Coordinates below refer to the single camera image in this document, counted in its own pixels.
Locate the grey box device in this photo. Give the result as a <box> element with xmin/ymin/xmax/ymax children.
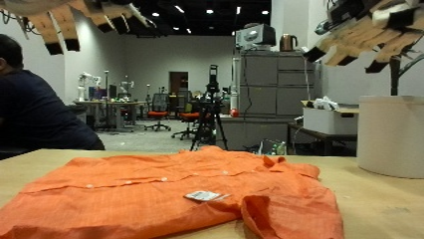
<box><xmin>233</xmin><ymin>23</ymin><xmax>276</xmax><ymax>52</ymax></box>

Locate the brown door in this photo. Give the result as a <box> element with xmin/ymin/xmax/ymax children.
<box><xmin>168</xmin><ymin>71</ymin><xmax>189</xmax><ymax>98</ymax></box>

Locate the dark side table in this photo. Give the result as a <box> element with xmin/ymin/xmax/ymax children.
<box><xmin>286</xmin><ymin>121</ymin><xmax>358</xmax><ymax>157</ymax></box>

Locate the white crumpled bag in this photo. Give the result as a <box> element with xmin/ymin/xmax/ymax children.
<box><xmin>310</xmin><ymin>96</ymin><xmax>341</xmax><ymax>112</ymax></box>

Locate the orange office chair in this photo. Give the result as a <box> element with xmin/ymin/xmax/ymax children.
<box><xmin>171</xmin><ymin>99</ymin><xmax>203</xmax><ymax>140</ymax></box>
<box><xmin>143</xmin><ymin>93</ymin><xmax>172</xmax><ymax>132</ymax></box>

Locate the tall grey drawer cabinet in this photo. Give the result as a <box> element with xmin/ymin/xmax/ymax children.
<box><xmin>236</xmin><ymin>49</ymin><xmax>322</xmax><ymax>119</ymax></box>

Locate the green potted plant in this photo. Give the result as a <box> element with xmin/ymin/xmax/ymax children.
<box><xmin>387</xmin><ymin>46</ymin><xmax>424</xmax><ymax>98</ymax></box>

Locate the metal pole stand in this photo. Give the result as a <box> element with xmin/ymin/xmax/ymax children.
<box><xmin>103</xmin><ymin>69</ymin><xmax>110</xmax><ymax>130</ymax></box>

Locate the grey workbench desk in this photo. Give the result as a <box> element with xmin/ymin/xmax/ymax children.
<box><xmin>71</xmin><ymin>99</ymin><xmax>147</xmax><ymax>132</ymax></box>

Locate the computer monitor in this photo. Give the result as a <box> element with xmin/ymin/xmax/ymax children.
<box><xmin>87</xmin><ymin>86</ymin><xmax>108</xmax><ymax>101</ymax></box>

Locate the copper electric kettle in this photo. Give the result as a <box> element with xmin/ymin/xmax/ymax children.
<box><xmin>277</xmin><ymin>33</ymin><xmax>298</xmax><ymax>53</ymax></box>

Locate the black camera tripod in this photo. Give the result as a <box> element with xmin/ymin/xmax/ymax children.
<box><xmin>189</xmin><ymin>64</ymin><xmax>229</xmax><ymax>152</ymax></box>

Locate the low grey cabinet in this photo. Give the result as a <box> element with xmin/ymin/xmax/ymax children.
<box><xmin>216</xmin><ymin>114</ymin><xmax>305</xmax><ymax>152</ymax></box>

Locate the white storage box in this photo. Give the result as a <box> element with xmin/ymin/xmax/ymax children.
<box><xmin>301</xmin><ymin>106</ymin><xmax>360</xmax><ymax>135</ymax></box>

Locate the person in dark shirt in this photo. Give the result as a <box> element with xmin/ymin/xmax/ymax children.
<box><xmin>0</xmin><ymin>33</ymin><xmax>106</xmax><ymax>161</ymax></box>

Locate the orange button-up shirt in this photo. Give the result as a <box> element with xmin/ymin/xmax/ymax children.
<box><xmin>0</xmin><ymin>144</ymin><xmax>345</xmax><ymax>239</ymax></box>

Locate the white cylindrical plant pot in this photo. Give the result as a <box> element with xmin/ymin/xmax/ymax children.
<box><xmin>356</xmin><ymin>95</ymin><xmax>424</xmax><ymax>179</ymax></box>

